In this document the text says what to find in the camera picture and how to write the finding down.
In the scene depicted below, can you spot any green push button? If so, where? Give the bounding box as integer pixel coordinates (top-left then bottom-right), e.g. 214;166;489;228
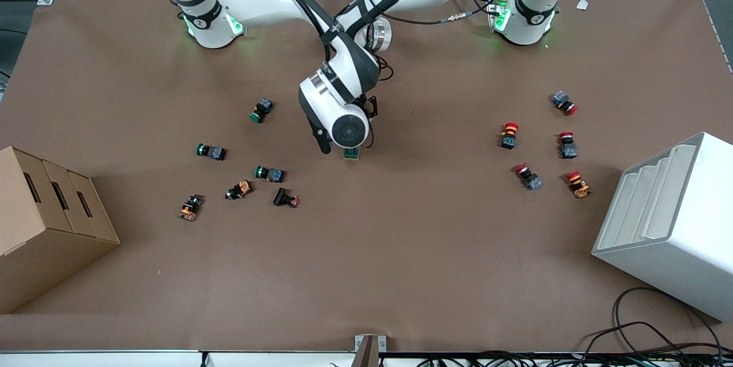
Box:
250;98;274;124
196;143;227;161
255;165;285;183

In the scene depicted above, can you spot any black pink push button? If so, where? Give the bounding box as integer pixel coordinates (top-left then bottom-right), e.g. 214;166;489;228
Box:
273;187;300;208

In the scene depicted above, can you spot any brown table mat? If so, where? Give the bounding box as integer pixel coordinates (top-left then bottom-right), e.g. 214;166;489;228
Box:
0;0;733;353

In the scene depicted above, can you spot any red mushroom button orange block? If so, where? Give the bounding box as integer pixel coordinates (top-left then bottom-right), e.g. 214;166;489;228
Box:
565;170;592;199

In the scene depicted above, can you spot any brown cardboard box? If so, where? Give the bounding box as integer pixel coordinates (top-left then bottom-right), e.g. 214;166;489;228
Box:
0;145;121;315

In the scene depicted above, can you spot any white tiered plastic rack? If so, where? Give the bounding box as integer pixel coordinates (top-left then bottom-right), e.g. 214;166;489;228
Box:
592;132;733;323

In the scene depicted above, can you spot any black orange selector switch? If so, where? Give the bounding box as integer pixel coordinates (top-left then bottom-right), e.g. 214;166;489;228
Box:
179;194;204;222
225;180;254;200

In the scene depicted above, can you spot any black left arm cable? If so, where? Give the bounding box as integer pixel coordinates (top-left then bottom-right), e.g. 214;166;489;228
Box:
375;0;505;82

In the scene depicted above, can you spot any red mushroom button orange ring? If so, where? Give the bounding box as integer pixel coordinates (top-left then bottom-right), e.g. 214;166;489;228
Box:
500;122;520;151

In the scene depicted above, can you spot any grey metal bracket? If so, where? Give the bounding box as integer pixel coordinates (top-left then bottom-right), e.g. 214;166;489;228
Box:
354;334;387;367

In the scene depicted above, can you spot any black cable bundle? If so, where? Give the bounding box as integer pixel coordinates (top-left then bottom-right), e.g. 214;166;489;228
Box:
418;321;733;367

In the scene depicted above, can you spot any white table edge rail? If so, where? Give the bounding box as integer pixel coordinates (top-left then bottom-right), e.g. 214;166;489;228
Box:
0;350;733;367

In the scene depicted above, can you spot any looped black cable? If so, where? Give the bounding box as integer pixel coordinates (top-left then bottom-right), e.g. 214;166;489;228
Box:
613;287;723;356

